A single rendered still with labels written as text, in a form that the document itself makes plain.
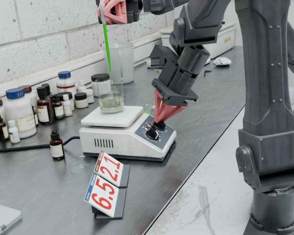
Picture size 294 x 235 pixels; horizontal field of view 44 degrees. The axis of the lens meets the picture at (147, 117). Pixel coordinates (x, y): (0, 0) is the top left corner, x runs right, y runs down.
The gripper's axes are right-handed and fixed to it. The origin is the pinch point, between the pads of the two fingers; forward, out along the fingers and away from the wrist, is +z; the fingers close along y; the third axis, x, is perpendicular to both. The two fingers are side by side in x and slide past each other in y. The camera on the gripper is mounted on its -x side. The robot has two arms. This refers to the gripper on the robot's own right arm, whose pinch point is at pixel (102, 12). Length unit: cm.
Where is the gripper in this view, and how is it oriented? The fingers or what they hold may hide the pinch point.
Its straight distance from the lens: 83.3
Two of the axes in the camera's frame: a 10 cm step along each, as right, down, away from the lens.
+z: -3.0, 3.6, -8.8
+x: 0.9, 9.3, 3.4
